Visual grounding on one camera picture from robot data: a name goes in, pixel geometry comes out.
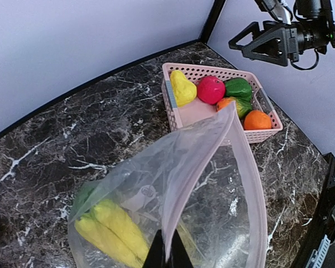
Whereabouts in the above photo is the yellow toy pear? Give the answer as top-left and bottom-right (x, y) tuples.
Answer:
(170, 70), (197, 107)

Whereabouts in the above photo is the pink plastic basket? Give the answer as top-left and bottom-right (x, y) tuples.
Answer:
(161, 63), (283, 143)

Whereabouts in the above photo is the orange toy orange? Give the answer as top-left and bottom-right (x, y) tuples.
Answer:
(243, 110), (272, 131)

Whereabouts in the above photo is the orange green toy mango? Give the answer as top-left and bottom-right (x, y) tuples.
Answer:
(216, 97), (252, 119)

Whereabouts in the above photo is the green toy pepper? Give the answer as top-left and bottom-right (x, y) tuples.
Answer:
(224, 78), (252, 102)

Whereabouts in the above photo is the clear zip top bag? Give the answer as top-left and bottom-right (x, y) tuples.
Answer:
(68, 103), (267, 267)

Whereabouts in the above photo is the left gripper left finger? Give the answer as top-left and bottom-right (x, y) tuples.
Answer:
(146, 231), (165, 268)

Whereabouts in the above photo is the black front rail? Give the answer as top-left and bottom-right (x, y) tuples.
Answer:
(291, 153), (335, 267)

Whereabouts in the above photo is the right black frame post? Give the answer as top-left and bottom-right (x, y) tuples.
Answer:
(199, 0), (226, 44)

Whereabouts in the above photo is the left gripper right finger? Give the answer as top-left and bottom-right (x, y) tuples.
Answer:
(167, 230), (193, 268)

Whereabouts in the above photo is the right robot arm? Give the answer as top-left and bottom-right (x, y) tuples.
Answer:
(228, 1), (335, 70)

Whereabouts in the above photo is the red toy apple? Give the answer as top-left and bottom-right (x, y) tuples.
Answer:
(197, 76), (226, 105)

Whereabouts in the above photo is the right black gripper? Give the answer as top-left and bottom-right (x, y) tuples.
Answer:
(228, 21), (299, 66)

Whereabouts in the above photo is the yellow toy banana bunch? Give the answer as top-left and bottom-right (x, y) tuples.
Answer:
(74, 199), (149, 267)

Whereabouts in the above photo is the white slotted cable duct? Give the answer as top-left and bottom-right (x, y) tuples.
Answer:
(305, 234), (331, 268)

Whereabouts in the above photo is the green toy watermelon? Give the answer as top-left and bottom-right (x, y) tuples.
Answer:
(71, 182), (97, 214)

